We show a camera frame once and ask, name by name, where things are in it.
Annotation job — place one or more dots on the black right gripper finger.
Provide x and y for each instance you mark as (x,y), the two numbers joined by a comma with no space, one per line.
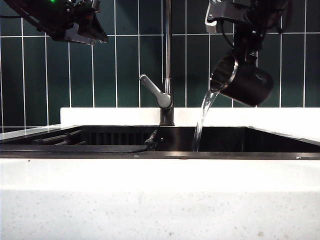
(251,56)
(238,52)

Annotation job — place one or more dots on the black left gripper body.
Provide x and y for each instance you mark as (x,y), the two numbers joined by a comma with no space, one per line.
(67,15)

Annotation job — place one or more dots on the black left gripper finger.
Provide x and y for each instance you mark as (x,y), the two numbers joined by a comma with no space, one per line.
(93,28)
(80,37)

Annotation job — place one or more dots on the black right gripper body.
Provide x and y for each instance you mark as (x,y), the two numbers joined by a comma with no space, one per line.
(250,37)

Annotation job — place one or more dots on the black mug with steel rim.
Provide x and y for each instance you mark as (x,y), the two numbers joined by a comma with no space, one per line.
(247,85)

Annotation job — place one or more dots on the grey metal faucet lever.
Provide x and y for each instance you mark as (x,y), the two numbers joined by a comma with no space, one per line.
(160,96)

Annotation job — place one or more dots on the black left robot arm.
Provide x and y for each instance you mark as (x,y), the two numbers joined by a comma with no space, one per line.
(22,8)

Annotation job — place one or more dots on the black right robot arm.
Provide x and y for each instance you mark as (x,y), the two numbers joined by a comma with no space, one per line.
(272,12)

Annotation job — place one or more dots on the clear water stream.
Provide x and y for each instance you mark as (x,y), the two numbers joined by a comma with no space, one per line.
(206,105)

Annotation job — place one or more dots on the dark metal faucet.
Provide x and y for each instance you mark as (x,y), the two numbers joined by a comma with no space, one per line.
(167,50)

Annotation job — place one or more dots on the black sink basin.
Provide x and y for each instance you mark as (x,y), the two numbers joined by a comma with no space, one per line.
(250,141)

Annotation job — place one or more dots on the black sink drain rack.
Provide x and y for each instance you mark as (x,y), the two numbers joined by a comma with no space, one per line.
(87,149)

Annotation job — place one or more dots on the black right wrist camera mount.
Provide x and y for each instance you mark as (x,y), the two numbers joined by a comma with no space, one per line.
(225,11)

